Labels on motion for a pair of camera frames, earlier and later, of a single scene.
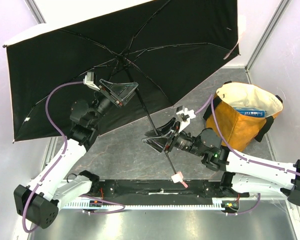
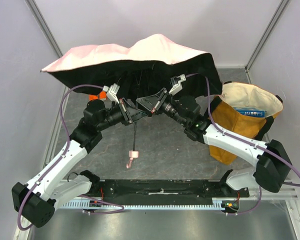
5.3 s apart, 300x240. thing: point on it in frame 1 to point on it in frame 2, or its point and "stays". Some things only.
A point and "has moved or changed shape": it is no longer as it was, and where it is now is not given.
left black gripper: [110, 94] to [126, 111]
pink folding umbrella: [122, 60] has moved or changed shape
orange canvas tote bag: [244, 112] stays
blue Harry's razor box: [251, 111] stays
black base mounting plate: [162, 192] stays
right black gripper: [171, 136] to [159, 100]
